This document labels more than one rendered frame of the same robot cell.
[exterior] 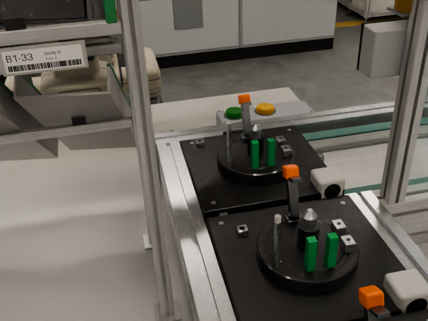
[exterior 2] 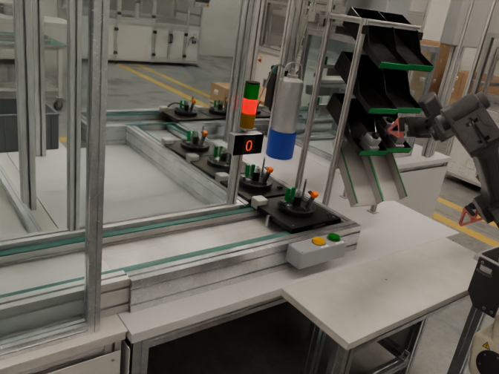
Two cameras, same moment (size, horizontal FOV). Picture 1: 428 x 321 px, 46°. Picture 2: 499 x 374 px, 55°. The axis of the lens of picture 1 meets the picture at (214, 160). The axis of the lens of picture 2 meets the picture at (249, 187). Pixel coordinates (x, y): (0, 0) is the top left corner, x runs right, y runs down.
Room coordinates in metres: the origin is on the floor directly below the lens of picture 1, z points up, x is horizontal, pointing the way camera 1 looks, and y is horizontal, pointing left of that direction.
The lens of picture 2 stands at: (2.14, -1.02, 1.67)
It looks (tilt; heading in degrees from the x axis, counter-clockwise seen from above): 21 degrees down; 152
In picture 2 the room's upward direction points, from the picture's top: 8 degrees clockwise
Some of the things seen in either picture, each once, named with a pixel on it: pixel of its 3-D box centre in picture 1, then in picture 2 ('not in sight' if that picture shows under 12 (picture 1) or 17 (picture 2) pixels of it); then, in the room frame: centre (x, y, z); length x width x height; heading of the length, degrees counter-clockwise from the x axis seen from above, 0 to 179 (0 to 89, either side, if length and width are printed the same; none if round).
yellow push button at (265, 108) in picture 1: (265, 110); (318, 242); (1.01, -0.12, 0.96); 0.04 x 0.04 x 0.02
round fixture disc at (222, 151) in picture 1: (255, 157); (295, 207); (0.78, -0.08, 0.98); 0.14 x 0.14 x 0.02
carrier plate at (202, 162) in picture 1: (255, 166); (295, 211); (0.78, -0.08, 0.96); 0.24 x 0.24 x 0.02; 11
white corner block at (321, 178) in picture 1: (327, 183); (258, 202); (0.70, -0.19, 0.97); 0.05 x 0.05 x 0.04; 11
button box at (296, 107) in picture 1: (264, 122); (316, 250); (1.01, -0.12, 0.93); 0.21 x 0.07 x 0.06; 101
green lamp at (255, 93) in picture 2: not in sight; (251, 90); (0.70, -0.28, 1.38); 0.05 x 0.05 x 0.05
